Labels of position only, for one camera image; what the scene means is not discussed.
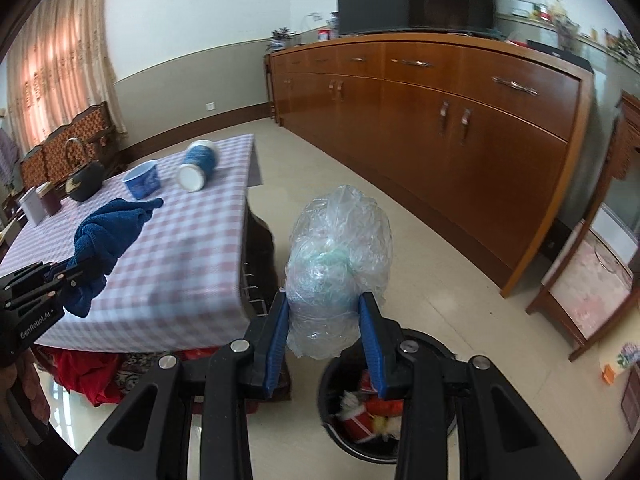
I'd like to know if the dark blue towel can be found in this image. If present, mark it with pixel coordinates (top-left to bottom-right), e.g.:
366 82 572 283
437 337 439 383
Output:
48 197 164 318

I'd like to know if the clear plastic bag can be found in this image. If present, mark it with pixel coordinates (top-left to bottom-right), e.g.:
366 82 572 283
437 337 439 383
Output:
284 185 393 361

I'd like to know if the light blue plastic tub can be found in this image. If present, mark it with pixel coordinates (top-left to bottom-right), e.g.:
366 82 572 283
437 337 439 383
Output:
122 159 162 200

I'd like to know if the blue white paper cup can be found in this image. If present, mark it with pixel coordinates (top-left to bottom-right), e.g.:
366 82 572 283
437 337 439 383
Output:
176 139 219 193

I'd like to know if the red mesh bag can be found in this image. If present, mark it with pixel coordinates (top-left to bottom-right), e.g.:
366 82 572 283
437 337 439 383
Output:
359 370 404 417

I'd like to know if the white tissue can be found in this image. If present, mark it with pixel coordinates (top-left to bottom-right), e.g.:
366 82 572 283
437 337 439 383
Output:
340 392 366 420

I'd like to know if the yellow cloth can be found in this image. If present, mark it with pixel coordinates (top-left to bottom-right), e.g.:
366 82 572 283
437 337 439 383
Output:
372 415 402 440

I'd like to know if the black plastic bucket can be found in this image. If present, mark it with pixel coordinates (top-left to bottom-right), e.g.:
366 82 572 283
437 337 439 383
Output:
317 342 404 465

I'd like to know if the white rectangular box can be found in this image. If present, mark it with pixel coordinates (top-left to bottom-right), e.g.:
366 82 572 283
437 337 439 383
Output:
18 188 48 226

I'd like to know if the dark brown jar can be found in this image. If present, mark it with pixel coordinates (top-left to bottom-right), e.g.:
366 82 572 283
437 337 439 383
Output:
37 181 62 217

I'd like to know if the red cloth under table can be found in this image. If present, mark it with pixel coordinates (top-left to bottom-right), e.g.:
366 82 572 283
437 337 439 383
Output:
37 346 222 409

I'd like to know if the black iron teapot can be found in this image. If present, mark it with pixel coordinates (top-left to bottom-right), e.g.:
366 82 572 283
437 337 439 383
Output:
65 136 105 203

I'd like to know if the patterned red rug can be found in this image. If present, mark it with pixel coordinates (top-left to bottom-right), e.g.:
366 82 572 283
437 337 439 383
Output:
117 351 212 391

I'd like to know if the wooden lattice bench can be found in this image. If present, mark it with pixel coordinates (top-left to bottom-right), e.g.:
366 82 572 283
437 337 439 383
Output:
20 102 122 190

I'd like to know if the carved wooden side stand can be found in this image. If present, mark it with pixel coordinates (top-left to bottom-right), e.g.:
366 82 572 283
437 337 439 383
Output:
526 91 639 362

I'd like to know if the pink curtain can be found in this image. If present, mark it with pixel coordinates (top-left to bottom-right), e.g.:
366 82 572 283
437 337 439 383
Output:
6 0 126 154

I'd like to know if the pink floral bag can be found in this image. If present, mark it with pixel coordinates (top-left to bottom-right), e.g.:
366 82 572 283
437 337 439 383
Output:
551 218 638 339

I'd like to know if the floral cream waste bin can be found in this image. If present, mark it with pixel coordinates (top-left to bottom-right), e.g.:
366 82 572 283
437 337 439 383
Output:
600 342 639 385

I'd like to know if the brown tile sample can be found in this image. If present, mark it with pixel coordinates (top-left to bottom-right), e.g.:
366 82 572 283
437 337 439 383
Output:
620 363 640 434

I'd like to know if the long wooden sideboard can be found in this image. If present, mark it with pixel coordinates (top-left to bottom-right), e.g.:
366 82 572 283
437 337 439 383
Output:
266 32 593 295

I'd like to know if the small potted succulent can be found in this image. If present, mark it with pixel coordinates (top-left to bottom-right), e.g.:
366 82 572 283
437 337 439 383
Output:
267 27 298 53

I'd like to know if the glass vase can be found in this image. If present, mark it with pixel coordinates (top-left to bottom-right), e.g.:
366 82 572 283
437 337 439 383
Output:
553 15 579 53

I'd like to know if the potted green plant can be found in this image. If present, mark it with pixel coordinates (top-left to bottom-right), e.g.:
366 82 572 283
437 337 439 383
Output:
604 30 640 67

